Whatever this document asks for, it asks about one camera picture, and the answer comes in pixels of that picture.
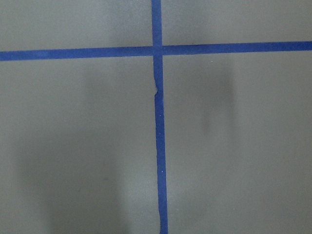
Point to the blue tape strip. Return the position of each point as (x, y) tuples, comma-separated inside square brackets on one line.
[(73, 53), (161, 146)]

